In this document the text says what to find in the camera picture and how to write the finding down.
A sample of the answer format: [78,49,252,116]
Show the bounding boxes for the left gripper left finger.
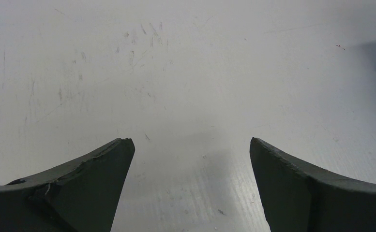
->
[0,138,135,232]

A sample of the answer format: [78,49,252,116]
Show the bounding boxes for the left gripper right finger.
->
[250,138,376,232]

